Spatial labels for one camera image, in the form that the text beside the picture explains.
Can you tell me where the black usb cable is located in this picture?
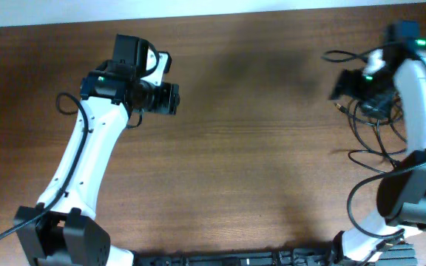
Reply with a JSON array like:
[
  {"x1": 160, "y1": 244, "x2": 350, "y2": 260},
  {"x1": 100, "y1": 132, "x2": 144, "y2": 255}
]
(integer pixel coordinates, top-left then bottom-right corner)
[
  {"x1": 347, "y1": 94, "x2": 412, "y2": 174},
  {"x1": 334, "y1": 102, "x2": 402, "y2": 129}
]

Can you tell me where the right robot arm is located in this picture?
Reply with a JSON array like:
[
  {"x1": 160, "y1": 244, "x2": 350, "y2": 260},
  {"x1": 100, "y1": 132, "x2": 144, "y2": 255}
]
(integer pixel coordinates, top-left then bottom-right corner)
[{"x1": 293, "y1": 21, "x2": 426, "y2": 265}]

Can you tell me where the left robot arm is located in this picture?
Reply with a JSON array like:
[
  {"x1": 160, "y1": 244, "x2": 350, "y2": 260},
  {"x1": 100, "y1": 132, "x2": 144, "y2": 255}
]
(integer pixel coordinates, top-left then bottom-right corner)
[{"x1": 14, "y1": 35, "x2": 180, "y2": 265}]

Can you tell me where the left camera cable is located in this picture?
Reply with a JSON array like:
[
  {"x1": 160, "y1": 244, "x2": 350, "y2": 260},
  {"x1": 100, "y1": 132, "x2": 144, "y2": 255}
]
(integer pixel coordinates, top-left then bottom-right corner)
[{"x1": 0, "y1": 42, "x2": 160, "y2": 266}]

